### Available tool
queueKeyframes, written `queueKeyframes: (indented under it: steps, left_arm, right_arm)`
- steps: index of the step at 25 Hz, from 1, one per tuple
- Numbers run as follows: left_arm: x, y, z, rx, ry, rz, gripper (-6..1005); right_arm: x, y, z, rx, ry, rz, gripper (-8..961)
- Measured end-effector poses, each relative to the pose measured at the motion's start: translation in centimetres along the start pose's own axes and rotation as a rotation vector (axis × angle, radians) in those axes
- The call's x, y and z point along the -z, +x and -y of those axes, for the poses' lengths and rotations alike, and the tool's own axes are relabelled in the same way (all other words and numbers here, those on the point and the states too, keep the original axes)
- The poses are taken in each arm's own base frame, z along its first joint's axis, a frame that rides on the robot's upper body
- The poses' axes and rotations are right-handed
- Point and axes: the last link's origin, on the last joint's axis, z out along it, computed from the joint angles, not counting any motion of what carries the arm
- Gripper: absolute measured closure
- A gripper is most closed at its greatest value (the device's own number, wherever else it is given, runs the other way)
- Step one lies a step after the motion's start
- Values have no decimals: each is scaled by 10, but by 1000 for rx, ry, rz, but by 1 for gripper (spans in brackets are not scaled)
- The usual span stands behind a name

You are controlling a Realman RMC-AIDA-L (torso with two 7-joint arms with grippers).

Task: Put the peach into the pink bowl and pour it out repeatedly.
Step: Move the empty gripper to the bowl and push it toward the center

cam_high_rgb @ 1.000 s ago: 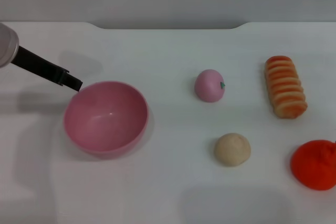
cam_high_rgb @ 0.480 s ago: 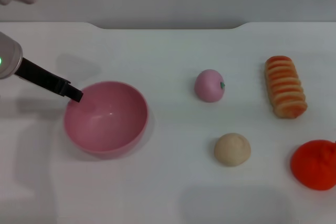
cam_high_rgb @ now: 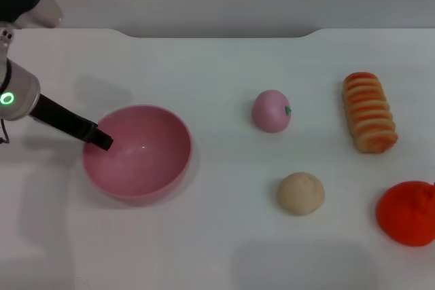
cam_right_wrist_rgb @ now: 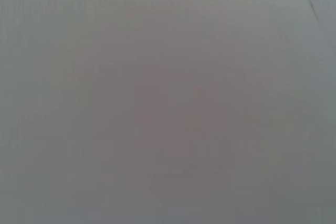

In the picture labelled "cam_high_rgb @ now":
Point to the beige steamed bun toy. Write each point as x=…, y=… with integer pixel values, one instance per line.
x=300, y=194

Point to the pink plastic bowl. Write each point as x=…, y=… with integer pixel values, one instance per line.
x=142, y=164

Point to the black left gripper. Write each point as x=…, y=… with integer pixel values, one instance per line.
x=61, y=117

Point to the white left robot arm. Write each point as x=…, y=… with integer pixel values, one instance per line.
x=18, y=93

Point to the orange striped bread loaf toy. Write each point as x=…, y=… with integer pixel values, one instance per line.
x=368, y=113

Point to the pink peach toy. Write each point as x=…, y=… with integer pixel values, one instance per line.
x=270, y=115

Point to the red-orange persimmon toy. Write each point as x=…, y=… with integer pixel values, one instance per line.
x=404, y=215

